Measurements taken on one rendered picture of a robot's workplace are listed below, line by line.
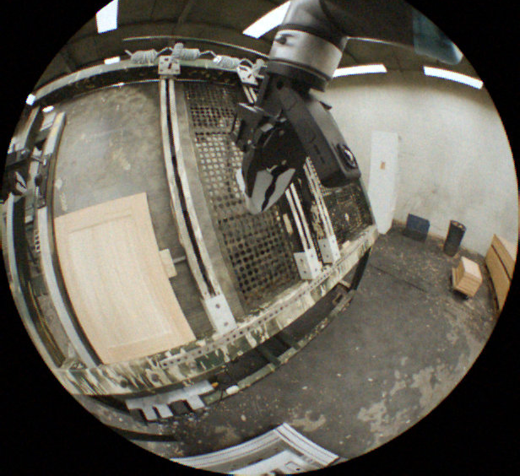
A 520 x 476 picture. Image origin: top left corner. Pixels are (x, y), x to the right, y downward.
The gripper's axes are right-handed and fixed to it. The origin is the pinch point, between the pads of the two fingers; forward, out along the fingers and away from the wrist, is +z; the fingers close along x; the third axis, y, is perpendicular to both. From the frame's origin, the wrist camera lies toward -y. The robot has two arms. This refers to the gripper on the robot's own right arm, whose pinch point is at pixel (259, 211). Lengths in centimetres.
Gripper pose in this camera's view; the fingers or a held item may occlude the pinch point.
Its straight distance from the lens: 26.6
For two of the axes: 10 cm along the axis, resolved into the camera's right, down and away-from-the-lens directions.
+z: -2.7, 7.0, 6.6
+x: -8.1, 2.1, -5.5
